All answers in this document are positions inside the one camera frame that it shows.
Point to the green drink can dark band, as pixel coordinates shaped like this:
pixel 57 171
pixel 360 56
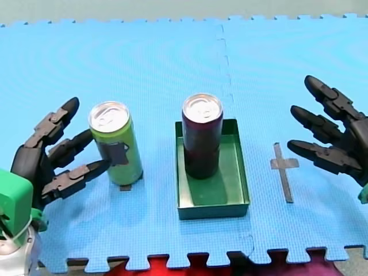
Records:
pixel 126 172

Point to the dark purple drink can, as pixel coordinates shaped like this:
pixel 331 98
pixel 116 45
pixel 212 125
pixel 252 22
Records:
pixel 201 149

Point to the shallow green tray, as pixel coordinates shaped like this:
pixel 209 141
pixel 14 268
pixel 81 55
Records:
pixel 230 187

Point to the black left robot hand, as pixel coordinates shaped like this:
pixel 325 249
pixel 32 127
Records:
pixel 28 161

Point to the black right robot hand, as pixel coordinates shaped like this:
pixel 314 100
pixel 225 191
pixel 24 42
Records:
pixel 355 143

